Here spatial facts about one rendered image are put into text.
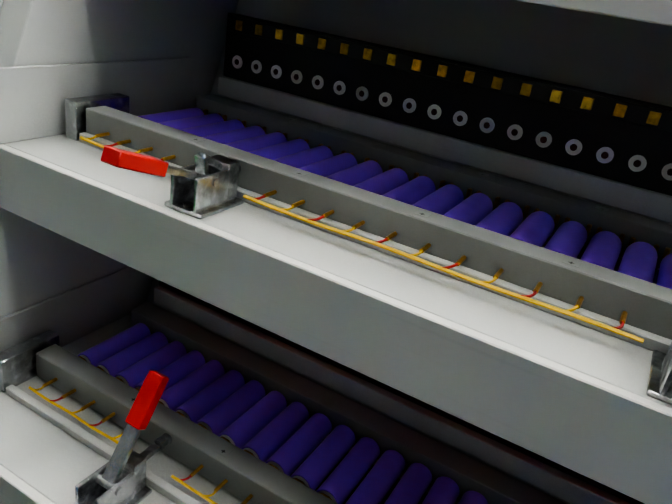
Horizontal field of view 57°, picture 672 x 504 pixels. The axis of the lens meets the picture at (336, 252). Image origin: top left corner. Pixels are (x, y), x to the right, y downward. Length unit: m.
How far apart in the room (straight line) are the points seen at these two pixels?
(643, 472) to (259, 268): 0.20
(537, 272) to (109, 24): 0.36
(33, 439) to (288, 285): 0.24
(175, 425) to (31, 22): 0.29
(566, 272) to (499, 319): 0.04
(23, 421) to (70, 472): 0.06
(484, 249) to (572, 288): 0.05
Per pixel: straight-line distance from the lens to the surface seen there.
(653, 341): 0.33
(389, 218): 0.35
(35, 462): 0.47
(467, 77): 0.46
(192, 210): 0.36
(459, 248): 0.33
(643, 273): 0.36
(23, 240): 0.51
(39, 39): 0.48
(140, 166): 0.32
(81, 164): 0.44
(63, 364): 0.52
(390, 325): 0.30
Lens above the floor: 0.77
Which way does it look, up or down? 5 degrees down
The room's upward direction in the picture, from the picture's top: 18 degrees clockwise
